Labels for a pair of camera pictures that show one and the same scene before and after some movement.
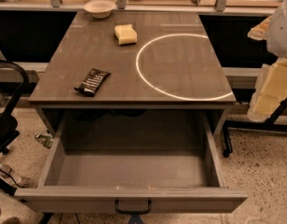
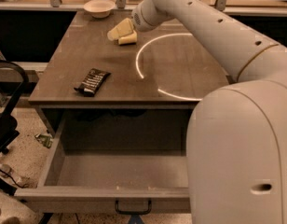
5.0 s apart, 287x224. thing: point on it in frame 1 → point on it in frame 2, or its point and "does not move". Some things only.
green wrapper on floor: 46,140 does not move
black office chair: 6,120 does not move
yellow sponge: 126,34 does not move
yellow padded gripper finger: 260,32 → 123,29
